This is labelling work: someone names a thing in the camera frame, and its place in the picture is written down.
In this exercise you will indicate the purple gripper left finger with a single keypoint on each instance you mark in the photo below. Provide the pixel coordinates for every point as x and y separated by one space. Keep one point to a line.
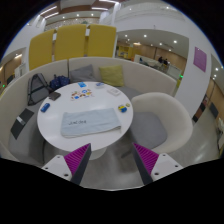
72 166

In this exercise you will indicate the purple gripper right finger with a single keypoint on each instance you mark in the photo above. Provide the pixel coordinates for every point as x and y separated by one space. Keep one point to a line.
153 166

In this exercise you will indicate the light blue folded towel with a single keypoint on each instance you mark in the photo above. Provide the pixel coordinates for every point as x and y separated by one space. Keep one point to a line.
89 122

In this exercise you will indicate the white round armchair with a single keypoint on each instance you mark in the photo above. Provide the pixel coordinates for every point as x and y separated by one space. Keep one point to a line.
160 123

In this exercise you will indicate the blue yellow toy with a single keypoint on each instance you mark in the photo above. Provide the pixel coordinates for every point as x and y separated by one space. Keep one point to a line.
122 108

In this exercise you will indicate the blue box on table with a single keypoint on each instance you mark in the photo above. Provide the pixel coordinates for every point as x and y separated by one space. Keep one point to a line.
45 107

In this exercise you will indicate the round white table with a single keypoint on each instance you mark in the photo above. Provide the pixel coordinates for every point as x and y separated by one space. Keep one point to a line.
49 123

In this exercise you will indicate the colourful sticker sheet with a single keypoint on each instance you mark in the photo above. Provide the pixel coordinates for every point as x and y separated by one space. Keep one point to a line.
75 95

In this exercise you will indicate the dark wallet on table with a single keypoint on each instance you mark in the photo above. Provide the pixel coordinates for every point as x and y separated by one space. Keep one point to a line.
54 95

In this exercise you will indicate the black laptop on sofa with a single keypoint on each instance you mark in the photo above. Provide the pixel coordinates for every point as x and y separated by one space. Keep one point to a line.
21 122

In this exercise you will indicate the white box on table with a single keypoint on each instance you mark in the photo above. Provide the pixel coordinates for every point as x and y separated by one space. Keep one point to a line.
114 91

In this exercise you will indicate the blue card on table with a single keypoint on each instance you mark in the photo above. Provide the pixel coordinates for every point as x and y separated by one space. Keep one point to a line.
82 84

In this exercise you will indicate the grey backpack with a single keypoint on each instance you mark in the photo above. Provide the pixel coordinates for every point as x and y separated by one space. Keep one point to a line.
38 89

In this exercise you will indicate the small blue white packet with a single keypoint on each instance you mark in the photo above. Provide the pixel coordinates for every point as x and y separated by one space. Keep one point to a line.
99 85

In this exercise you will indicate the dark blue bag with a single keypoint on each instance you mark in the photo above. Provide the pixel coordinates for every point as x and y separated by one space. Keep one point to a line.
58 82

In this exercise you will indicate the grey cushion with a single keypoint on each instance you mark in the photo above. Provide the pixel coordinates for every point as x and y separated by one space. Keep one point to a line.
82 74

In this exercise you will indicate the yellow-green cushion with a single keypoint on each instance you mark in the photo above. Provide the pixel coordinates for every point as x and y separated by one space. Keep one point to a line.
112 75

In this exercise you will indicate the left yellow acoustic panel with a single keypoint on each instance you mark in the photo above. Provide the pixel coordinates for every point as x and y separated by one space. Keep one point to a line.
40 49

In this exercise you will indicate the yellow acoustic panel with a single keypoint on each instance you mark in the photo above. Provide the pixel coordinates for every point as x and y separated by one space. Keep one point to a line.
40 49
101 40
70 42

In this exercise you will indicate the middle yellow acoustic panel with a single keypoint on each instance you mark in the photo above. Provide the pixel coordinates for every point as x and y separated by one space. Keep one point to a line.
70 42

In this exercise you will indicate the right yellow acoustic panel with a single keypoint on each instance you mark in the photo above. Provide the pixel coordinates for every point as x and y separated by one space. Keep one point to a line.
101 40

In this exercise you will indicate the pink wall poster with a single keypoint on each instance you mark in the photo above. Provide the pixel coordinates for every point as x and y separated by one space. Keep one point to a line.
200 59

